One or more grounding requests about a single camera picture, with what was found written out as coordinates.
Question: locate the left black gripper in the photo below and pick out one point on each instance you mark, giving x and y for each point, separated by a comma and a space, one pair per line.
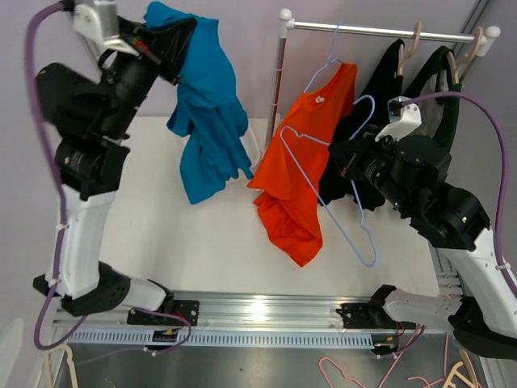
161, 49

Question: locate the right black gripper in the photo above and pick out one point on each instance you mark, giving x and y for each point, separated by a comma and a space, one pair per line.
349, 155

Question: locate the black t shirt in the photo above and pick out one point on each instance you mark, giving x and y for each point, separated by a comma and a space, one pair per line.
384, 84

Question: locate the orange t shirt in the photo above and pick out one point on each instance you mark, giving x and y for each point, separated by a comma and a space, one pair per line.
288, 176

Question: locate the green white raglan shirt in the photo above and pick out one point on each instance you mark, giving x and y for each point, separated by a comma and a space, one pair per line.
439, 115

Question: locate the blue t shirt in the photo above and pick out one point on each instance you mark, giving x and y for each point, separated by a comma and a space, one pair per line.
210, 116

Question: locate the beige wooden hanger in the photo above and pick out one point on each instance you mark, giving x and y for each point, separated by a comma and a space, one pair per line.
406, 53
456, 66

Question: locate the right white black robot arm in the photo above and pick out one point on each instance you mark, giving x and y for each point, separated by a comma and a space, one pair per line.
410, 174

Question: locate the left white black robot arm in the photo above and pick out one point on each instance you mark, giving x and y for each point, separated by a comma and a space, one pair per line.
92, 119

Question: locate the beige hanger on floor right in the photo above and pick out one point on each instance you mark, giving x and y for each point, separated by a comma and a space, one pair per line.
462, 371

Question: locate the beige hanger on floor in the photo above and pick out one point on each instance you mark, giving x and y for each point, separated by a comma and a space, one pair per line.
462, 371
52, 360

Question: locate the beige hanger on floor left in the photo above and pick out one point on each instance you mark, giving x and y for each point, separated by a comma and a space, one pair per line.
52, 360

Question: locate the metal clothes rack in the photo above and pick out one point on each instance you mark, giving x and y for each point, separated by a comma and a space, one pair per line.
289, 23

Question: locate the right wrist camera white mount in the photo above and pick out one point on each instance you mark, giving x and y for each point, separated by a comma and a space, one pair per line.
404, 118

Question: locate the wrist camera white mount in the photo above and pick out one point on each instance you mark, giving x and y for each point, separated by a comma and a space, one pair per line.
404, 118
97, 20

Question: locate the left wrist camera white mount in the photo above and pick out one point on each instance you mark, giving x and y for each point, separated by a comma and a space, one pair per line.
97, 20

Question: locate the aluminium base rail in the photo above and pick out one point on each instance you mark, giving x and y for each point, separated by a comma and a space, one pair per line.
234, 312

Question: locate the white cable duct strip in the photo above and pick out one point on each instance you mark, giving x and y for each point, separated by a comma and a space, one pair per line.
234, 339

